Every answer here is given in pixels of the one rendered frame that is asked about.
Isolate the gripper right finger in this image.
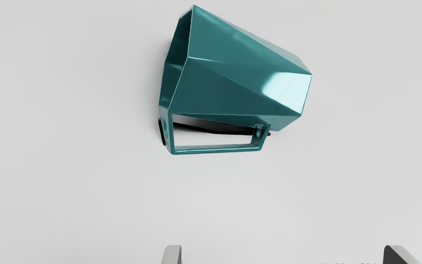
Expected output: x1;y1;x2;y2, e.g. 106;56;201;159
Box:
383;245;422;264

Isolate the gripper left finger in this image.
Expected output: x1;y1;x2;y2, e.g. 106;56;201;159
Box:
161;245;182;264

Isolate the teal faceted mug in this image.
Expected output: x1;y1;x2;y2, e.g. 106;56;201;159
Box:
158;5;312;155

